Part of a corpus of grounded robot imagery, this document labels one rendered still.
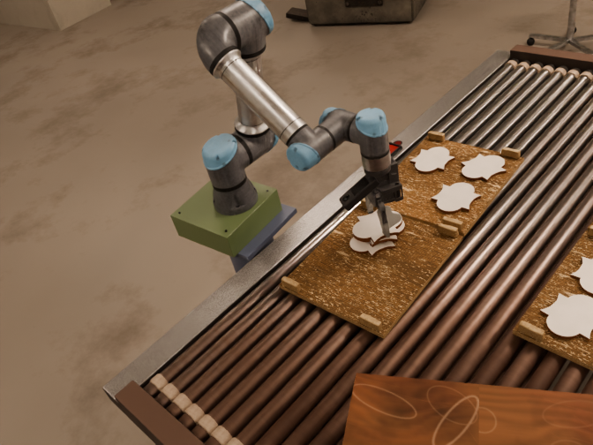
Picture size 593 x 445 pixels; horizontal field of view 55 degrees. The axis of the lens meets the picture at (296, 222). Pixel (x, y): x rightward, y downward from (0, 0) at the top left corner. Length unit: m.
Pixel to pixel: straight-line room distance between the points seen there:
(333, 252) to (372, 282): 0.17
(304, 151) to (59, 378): 2.01
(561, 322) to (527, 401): 0.31
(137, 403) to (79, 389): 1.49
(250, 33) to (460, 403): 1.04
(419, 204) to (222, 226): 0.62
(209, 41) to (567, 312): 1.09
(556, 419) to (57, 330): 2.63
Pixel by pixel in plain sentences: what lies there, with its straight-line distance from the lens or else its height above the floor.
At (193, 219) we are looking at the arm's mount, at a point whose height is 0.96.
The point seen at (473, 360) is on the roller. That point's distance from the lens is 1.42.
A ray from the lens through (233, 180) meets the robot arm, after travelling 1.82.
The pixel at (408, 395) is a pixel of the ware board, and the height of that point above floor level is 1.04.
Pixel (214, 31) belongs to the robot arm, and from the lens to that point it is 1.54.
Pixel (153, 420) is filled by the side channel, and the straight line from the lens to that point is 1.45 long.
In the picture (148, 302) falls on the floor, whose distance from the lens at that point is 3.17.
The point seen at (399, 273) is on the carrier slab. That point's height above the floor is 0.94.
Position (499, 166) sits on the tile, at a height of 0.95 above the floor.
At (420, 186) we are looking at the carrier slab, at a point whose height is 0.94.
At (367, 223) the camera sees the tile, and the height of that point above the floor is 1.00.
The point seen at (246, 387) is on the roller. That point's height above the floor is 0.92.
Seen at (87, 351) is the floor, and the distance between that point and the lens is 3.11.
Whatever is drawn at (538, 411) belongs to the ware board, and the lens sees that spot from 1.22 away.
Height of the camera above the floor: 2.07
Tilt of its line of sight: 39 degrees down
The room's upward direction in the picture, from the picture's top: 14 degrees counter-clockwise
